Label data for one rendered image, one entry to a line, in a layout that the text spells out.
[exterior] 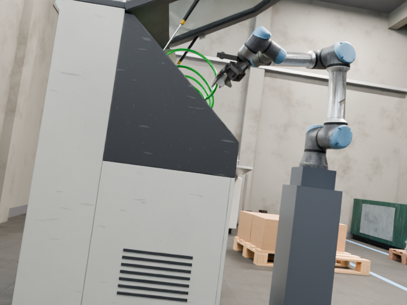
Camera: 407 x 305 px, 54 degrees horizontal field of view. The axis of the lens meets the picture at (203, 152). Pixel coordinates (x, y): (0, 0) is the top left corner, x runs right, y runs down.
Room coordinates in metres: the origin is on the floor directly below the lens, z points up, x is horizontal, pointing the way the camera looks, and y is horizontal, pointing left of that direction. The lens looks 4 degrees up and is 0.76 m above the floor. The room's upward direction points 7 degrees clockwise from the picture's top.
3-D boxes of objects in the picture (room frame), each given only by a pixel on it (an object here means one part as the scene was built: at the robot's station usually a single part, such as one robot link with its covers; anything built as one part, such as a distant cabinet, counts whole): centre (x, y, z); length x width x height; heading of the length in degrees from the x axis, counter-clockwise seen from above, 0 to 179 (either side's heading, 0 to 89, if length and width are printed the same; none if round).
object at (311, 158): (2.10, -0.59, 0.95); 0.15 x 0.15 x 0.10
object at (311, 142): (2.10, -0.59, 1.07); 0.13 x 0.12 x 0.14; 24
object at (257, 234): (4.55, -1.21, 0.24); 1.30 x 0.89 x 0.47; 100
